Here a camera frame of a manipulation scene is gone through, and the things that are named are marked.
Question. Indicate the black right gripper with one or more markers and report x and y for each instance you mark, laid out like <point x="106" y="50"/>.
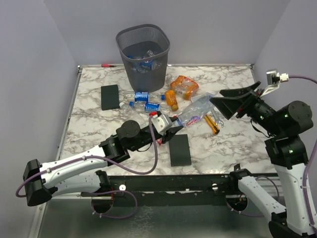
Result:
<point x="241" y="98"/>

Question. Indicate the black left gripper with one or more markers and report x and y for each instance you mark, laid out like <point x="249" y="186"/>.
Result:
<point x="169" y="133"/>

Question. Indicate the small orange juice bottle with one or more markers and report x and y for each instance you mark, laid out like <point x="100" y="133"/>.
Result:
<point x="170" y="99"/>

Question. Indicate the Starbucks latte bottle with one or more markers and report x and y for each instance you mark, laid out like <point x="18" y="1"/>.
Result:
<point x="149" y="54"/>

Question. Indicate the red label clear bottle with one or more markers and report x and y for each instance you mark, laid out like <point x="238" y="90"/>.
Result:
<point x="161" y="141"/>

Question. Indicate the pepsi bottle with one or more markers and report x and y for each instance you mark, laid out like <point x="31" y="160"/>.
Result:
<point x="152" y="64"/>
<point x="143" y="97"/>
<point x="147" y="107"/>

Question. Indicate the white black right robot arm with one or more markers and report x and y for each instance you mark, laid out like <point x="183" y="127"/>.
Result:
<point x="297" y="217"/>

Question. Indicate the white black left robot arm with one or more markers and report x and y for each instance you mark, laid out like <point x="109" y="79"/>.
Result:
<point x="82" y="173"/>

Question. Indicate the grey mesh waste bin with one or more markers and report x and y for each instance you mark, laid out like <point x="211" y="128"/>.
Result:
<point x="144" y="52"/>

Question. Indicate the black block near centre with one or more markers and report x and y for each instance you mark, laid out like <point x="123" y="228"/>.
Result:
<point x="179" y="151"/>

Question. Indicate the black block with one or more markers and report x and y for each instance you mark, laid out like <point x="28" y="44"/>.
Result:
<point x="179" y="151"/>
<point x="109" y="97"/>

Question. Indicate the silver wrench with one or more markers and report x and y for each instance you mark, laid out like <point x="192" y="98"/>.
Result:
<point x="217" y="120"/>

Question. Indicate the crushed orange plastic bottle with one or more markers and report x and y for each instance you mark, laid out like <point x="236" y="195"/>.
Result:
<point x="184" y="87"/>

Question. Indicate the black block far left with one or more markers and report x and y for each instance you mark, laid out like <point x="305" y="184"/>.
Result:
<point x="109" y="97"/>

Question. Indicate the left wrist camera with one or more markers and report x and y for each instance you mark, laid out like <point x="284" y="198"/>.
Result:
<point x="161" y="122"/>

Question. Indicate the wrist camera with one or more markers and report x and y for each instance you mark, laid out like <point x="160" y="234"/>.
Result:
<point x="274" y="79"/>
<point x="161" y="122"/>

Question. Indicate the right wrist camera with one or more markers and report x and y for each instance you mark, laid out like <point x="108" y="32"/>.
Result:
<point x="274" y="79"/>

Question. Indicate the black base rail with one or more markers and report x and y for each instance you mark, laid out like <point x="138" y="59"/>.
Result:
<point x="173" y="190"/>

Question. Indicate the red handled screwdriver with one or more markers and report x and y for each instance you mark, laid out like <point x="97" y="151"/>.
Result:
<point x="108" y="66"/>

